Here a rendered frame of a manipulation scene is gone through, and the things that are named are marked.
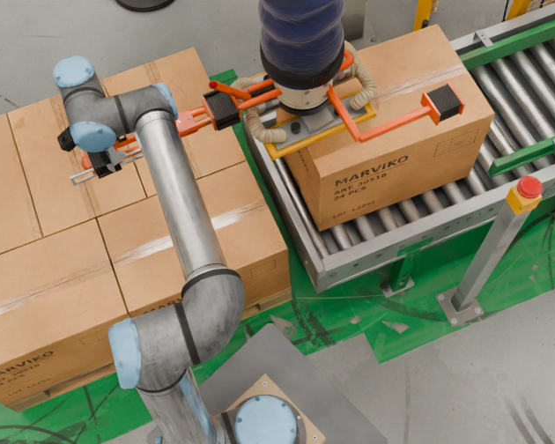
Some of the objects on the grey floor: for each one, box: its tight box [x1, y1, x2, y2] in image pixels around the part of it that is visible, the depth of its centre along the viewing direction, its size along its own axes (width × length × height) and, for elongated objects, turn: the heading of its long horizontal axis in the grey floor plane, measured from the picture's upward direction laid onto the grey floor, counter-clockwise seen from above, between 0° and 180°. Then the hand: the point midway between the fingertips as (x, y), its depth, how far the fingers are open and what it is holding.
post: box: [448, 185, 542, 315], centre depth 246 cm, size 7×7×100 cm
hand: (106, 156), depth 188 cm, fingers closed on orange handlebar, 9 cm apart
